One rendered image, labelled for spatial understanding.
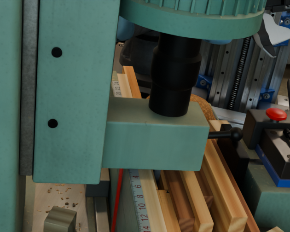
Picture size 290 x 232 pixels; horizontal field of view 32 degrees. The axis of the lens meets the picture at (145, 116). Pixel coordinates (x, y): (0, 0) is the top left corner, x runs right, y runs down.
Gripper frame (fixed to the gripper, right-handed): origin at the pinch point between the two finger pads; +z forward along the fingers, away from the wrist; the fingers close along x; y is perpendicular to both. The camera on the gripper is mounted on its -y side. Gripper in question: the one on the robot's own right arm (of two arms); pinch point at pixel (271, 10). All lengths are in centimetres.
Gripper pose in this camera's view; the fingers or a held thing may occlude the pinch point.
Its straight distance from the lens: 77.3
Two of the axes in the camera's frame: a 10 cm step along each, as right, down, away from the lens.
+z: 1.4, 4.7, -8.7
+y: 9.9, -1.5, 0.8
